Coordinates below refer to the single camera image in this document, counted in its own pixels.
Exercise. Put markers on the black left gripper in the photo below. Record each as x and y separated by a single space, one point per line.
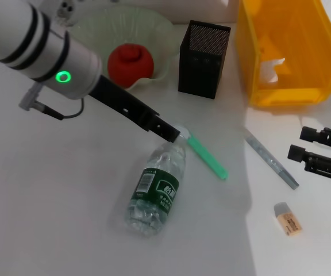
122 100

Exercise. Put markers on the silver glitter pen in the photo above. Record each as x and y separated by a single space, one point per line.
271 161

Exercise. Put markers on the green pen with white clip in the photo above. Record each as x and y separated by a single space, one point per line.
208 159

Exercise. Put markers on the clear green-label water bottle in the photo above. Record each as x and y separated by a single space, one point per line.
154 189

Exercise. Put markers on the white paper ball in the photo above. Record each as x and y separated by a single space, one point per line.
269 70

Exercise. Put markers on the black mesh pen holder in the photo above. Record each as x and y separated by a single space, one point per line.
200 77

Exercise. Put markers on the pale green glass fruit plate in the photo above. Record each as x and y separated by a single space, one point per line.
142 28

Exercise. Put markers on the yellow plastic storage bin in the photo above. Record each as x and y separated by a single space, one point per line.
297 95

